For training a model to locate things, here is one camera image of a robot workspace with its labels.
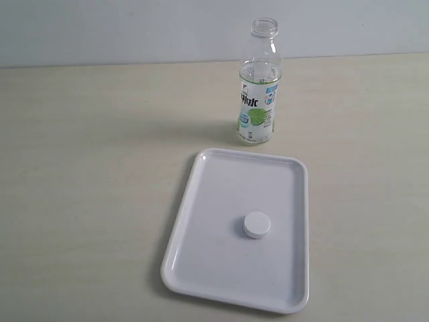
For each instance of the white bottle cap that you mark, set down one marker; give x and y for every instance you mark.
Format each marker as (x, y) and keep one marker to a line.
(256, 225)

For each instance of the clear plastic drink bottle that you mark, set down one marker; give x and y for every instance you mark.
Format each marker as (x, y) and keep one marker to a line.
(260, 73)

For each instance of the white plastic tray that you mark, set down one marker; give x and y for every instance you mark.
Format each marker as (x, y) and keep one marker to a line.
(209, 255)

